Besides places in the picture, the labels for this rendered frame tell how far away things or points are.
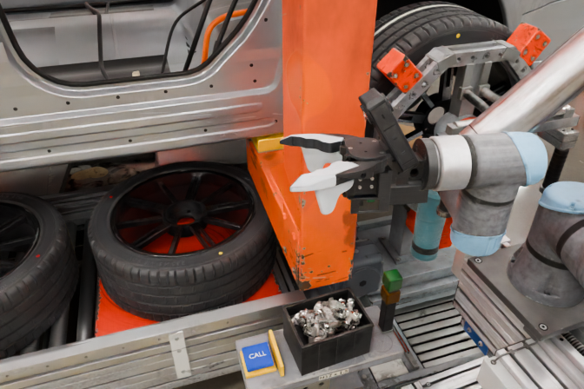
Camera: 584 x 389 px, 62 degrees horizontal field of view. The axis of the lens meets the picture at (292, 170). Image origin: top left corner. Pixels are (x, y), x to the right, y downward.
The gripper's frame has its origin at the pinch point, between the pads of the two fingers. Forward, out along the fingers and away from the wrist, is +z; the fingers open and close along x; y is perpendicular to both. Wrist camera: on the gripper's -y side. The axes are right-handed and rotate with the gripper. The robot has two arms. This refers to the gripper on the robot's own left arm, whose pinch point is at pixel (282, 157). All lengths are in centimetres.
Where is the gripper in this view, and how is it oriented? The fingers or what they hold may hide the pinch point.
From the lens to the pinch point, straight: 63.8
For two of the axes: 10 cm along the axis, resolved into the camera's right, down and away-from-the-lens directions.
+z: -9.9, 0.6, -0.8
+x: -1.0, -4.3, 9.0
